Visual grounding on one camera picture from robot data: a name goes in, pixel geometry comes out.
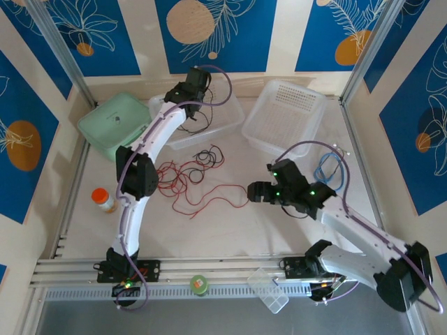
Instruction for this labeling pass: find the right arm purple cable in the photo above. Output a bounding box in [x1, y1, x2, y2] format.
[277, 140, 445, 313]

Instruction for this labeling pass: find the aluminium frame post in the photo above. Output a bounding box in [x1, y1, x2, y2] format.
[340, 0, 402, 105]
[24, 0, 98, 107]

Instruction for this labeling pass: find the thin black cable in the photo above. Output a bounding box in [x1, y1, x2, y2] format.
[189, 161, 212, 185]
[194, 144, 226, 168]
[177, 87, 213, 136]

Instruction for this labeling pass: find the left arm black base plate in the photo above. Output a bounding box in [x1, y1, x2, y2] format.
[96, 259, 162, 284]

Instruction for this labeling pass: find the clear plastic compartment box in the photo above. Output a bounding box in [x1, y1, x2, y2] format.
[247, 267, 290, 315]

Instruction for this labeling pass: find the thin red cable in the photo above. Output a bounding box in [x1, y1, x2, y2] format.
[157, 167, 196, 210]
[172, 184, 251, 220]
[156, 159, 192, 198]

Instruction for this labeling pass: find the orange lidded bottle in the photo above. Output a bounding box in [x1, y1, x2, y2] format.
[91, 187, 118, 214]

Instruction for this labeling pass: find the grey slotted cable duct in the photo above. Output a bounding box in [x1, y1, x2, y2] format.
[43, 283, 314, 302]

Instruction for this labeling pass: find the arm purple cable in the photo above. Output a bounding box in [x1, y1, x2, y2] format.
[115, 64, 234, 313]
[277, 140, 445, 313]

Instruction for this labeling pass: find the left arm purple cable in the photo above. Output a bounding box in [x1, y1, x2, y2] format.
[115, 64, 234, 313]

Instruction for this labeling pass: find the narrow white perforated basket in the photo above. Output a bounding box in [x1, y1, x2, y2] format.
[241, 79, 328, 158]

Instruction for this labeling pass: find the blue cable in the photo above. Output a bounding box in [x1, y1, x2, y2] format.
[314, 152, 345, 191]

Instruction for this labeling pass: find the aluminium side rail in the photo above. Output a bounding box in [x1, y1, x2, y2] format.
[340, 97, 394, 252]
[52, 139, 92, 259]

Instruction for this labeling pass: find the wide white perforated basket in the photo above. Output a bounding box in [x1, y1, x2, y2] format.
[148, 78, 245, 151]

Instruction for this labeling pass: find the mint green zip case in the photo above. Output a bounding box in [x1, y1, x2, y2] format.
[76, 91, 154, 163]

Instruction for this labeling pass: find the aluminium front rail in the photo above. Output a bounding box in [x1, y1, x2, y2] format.
[29, 251, 410, 288]

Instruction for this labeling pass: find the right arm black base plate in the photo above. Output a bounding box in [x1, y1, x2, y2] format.
[281, 255, 349, 281]

